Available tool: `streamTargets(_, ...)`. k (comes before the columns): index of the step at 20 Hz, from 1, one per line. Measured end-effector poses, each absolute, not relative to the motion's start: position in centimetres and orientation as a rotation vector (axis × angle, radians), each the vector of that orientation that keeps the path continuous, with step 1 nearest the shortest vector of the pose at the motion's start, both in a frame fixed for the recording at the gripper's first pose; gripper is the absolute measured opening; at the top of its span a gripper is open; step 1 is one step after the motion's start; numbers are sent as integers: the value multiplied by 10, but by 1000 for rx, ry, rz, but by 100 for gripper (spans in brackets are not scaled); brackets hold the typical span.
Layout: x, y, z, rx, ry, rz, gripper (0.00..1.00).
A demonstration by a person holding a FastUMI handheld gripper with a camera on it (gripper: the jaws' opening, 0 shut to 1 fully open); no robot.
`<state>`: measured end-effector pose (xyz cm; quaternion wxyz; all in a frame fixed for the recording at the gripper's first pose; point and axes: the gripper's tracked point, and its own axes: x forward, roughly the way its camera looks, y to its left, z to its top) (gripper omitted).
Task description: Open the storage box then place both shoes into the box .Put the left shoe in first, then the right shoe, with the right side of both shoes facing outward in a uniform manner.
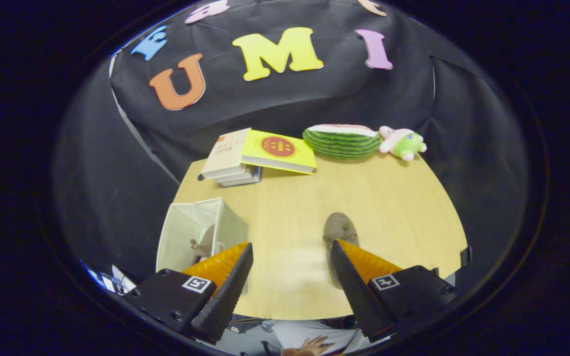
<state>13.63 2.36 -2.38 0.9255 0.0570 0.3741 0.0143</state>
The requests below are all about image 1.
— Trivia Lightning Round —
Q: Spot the green and pink plush toy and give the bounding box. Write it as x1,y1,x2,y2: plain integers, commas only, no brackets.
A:
378,126,428,162

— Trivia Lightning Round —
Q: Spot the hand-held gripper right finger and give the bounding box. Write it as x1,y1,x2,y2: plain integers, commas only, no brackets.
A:
331,240,459,343

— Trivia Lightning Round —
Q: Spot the brown fuzzy shoe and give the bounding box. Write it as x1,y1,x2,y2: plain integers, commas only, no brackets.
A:
322,212,360,290
190,225,215,264

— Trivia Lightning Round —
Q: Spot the watermelon slice plush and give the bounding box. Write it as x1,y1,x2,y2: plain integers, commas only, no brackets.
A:
302,124,382,160

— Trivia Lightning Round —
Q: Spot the beige book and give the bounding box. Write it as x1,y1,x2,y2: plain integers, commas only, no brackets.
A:
200,128,252,179

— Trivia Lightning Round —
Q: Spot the thin grey book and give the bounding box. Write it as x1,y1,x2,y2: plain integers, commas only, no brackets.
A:
214,166,258,184

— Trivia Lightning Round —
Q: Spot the yellow book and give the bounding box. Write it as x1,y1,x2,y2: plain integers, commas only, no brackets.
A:
240,130,317,175

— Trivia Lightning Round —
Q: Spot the pale green fabric storage box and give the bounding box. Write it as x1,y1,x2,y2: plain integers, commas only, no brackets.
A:
155,197,250,296

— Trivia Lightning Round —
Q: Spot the thin blue book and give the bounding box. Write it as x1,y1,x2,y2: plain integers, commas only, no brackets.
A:
221,167,263,187

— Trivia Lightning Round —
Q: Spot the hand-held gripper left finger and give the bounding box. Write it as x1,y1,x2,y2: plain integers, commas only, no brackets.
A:
124,242,254,345

